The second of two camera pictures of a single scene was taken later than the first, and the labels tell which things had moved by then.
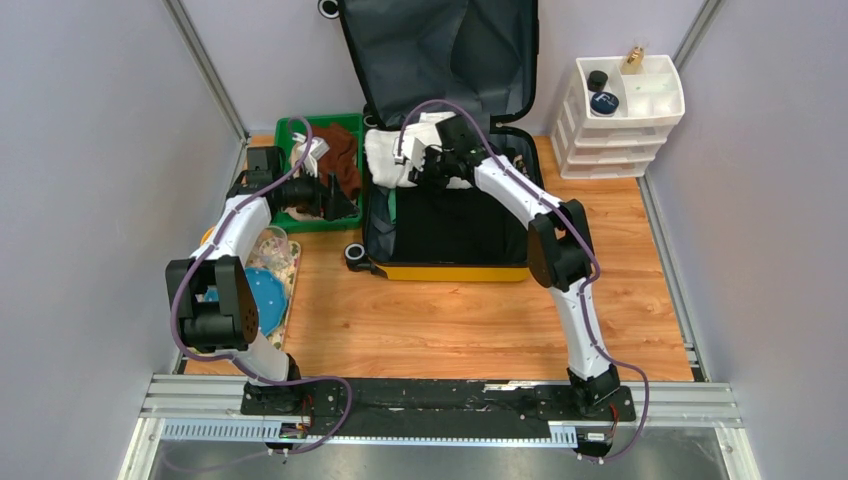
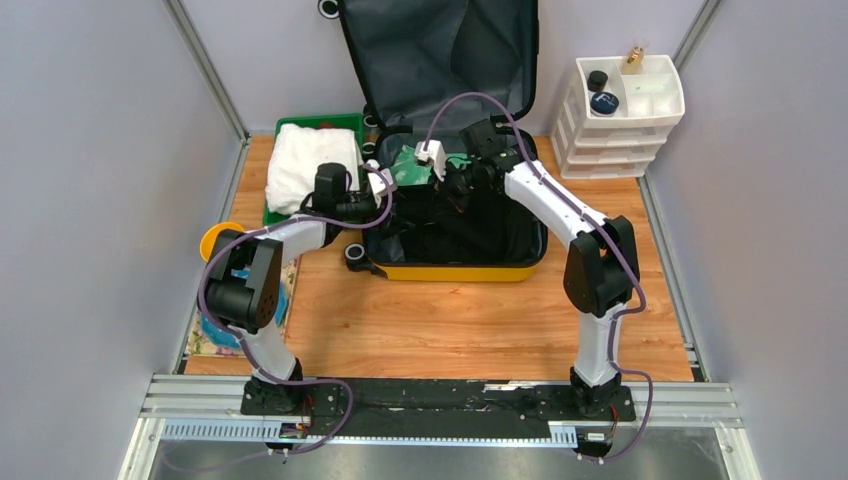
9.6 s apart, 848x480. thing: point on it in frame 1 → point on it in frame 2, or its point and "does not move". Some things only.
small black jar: x=596 y=80 does not move
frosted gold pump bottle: x=632 y=62 does not move
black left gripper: x=330 y=203 → x=377 y=212
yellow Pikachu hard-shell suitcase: x=475 y=59 does not move
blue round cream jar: x=603 y=104 does not move
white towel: x=385 y=171 → x=295 y=153
